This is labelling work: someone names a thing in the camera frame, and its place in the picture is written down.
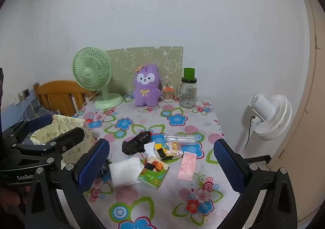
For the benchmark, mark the yellow printed fabric storage box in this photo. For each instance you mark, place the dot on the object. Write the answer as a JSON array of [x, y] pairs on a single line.
[[63, 123]]

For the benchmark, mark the clear plastic package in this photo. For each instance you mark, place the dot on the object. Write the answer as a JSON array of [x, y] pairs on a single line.
[[181, 139]]

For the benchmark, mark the glass mug jar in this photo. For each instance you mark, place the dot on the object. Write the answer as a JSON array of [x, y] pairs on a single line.
[[188, 96]]

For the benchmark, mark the wooden bed headboard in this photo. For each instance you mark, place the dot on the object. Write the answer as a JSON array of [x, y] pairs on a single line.
[[55, 91]]

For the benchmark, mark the purple plush toy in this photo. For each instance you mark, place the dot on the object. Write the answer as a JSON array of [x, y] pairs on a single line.
[[147, 91]]

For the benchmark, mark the person's left hand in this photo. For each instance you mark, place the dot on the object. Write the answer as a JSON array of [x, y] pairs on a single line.
[[10, 199]]

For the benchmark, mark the floral tablecloth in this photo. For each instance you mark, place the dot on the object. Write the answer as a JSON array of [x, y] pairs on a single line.
[[157, 206]]

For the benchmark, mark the black stand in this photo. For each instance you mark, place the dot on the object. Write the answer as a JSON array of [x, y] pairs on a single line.
[[261, 159]]

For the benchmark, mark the green printed foam mat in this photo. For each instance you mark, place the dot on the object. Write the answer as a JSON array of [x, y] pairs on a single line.
[[127, 56]]

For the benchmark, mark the pink tissue packet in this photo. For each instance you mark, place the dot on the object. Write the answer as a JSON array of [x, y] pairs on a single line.
[[187, 168]]

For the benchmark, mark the beige door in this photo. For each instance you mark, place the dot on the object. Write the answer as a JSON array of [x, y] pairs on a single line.
[[312, 91]]

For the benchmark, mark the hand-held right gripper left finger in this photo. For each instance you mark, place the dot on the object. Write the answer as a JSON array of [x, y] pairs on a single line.
[[94, 163]]

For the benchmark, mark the black cloth bundle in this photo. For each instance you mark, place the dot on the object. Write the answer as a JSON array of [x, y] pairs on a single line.
[[132, 146]]

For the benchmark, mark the yellow cartoon tissue pack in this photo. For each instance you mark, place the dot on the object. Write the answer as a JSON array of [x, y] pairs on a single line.
[[170, 151]]

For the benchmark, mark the white cotton pad pack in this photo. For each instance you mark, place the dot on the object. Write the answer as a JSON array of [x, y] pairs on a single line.
[[121, 171]]

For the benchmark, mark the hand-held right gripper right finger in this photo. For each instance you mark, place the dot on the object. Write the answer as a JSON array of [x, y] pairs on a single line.
[[228, 168]]

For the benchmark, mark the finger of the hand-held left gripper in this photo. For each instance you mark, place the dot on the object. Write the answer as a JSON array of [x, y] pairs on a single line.
[[72, 138], [39, 122]]

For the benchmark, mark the green tissue pack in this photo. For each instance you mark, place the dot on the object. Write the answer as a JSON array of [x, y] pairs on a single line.
[[152, 178]]

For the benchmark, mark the white standing fan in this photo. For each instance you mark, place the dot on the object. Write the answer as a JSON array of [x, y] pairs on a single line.
[[276, 117]]

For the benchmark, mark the green desk fan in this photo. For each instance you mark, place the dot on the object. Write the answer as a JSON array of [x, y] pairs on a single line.
[[88, 72]]

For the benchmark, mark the orange lid toothpick jar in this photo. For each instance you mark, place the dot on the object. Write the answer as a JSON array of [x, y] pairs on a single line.
[[168, 94]]

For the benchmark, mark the green plastic cup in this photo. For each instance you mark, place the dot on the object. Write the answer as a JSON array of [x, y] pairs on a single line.
[[189, 74]]

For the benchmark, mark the wall outlet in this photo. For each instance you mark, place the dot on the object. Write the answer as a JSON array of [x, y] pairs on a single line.
[[26, 92]]

